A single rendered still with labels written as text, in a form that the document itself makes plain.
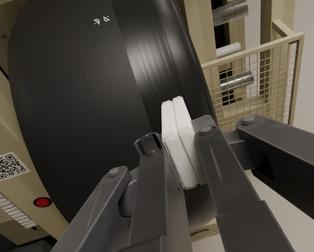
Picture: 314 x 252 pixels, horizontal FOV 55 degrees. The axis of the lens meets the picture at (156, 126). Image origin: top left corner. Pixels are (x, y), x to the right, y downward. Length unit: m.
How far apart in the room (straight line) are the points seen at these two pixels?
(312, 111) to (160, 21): 1.95
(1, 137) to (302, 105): 2.05
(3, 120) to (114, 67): 0.28
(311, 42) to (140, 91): 2.62
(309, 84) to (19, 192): 2.18
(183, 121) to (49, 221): 0.80
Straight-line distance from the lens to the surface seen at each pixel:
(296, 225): 1.85
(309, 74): 2.64
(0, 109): 0.66
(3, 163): 0.73
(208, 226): 0.90
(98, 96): 0.44
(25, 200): 0.84
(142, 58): 0.45
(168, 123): 0.16
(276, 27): 1.33
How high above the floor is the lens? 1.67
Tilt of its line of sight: 45 degrees down
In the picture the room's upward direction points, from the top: 19 degrees counter-clockwise
